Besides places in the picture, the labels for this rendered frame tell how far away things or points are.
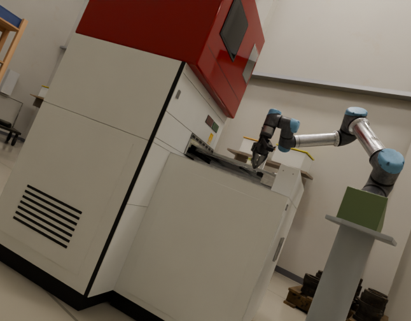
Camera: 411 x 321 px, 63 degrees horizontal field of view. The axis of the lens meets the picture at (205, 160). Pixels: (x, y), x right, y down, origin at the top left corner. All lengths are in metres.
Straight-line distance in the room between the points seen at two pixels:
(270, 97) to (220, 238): 4.36
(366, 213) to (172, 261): 0.93
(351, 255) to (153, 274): 0.92
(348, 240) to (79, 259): 1.23
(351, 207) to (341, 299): 0.42
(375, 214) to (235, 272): 0.69
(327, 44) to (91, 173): 4.83
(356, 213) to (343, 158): 3.34
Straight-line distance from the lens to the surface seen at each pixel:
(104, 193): 1.62
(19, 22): 5.93
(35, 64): 10.47
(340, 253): 1.73
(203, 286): 1.63
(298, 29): 6.25
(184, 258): 1.65
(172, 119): 1.64
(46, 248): 1.79
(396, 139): 5.07
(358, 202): 1.75
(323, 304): 1.75
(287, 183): 1.62
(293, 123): 1.95
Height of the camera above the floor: 0.72
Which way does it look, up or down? 4 degrees up
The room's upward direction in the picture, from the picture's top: 22 degrees clockwise
